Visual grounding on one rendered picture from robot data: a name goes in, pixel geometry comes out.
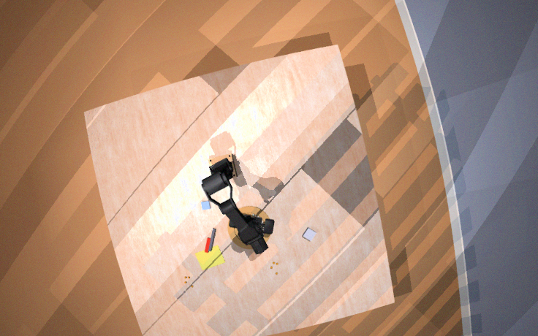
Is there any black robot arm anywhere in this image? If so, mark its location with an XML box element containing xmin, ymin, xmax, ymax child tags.
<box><xmin>202</xmin><ymin>158</ymin><xmax>269</xmax><ymax>254</ymax></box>

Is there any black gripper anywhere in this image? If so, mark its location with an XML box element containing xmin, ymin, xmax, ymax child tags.
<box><xmin>229</xmin><ymin>214</ymin><xmax>275</xmax><ymax>234</ymax></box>

